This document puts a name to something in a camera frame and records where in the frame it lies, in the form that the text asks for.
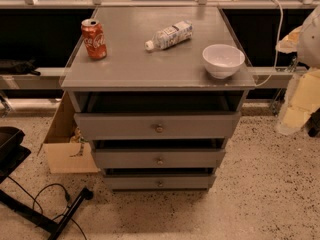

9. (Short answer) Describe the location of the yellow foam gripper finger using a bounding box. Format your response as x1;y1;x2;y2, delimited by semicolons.
275;67;320;135

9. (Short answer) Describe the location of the grey bottom drawer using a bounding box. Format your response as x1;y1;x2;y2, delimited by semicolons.
104;175;216;191

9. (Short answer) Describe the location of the grey drawer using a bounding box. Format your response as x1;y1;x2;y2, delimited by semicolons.
74;112;240;140
104;175;216;191
92;149;225;169

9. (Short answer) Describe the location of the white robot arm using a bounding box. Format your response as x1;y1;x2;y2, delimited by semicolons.
276;6;320;135

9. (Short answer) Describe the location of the grey drawer cabinet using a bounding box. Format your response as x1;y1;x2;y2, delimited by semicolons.
62;7;255;178

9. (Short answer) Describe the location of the grey middle drawer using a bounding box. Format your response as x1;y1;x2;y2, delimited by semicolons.
92;149;225;169

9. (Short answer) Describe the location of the grey top drawer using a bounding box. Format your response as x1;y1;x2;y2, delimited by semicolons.
74;112;240;140

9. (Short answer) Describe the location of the white bowl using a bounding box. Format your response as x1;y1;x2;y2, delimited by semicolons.
202;44;245;79

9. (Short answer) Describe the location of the clear plastic water bottle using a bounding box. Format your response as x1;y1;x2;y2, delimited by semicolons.
145;20;193;51

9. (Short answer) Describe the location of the red cola can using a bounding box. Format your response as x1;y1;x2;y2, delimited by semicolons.
81;18;107;59

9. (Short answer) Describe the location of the cardboard box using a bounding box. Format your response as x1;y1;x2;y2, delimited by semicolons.
43;93;99;174

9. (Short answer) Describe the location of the black bag on shelf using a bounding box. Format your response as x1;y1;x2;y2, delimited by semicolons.
0;60;41;76

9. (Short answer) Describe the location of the black stand base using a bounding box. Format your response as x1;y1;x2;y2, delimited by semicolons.
0;187;94;240

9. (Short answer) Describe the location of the white cable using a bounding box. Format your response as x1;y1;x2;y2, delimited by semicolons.
255;0;285;88

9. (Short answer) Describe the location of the black floor cable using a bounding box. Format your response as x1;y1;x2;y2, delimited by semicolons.
7;175;88;240

